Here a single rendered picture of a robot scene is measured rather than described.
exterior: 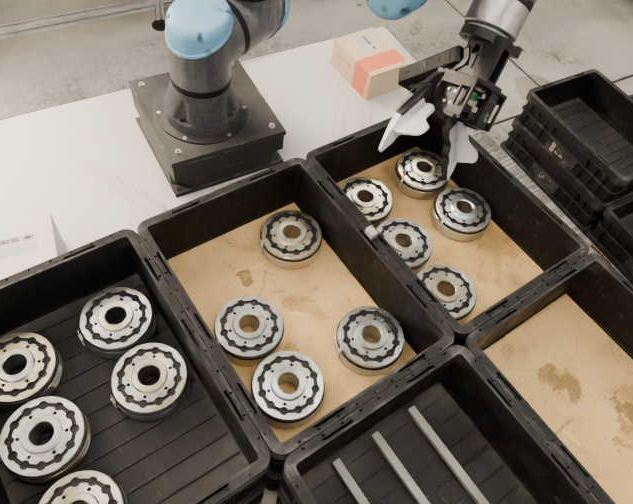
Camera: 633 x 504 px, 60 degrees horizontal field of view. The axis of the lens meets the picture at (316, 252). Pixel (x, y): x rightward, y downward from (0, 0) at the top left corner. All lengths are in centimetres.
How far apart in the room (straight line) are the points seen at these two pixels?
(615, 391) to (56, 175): 111
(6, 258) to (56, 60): 179
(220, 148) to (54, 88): 155
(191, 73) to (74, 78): 160
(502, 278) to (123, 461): 66
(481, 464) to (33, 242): 80
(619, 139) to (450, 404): 132
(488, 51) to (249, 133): 55
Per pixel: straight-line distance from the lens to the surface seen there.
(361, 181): 101
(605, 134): 199
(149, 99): 123
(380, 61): 143
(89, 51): 277
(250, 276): 90
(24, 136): 136
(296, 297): 89
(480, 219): 103
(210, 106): 111
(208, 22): 104
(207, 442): 80
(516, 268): 103
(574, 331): 101
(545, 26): 342
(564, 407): 94
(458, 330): 80
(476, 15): 80
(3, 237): 107
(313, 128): 133
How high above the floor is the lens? 160
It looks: 55 degrees down
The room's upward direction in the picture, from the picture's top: 11 degrees clockwise
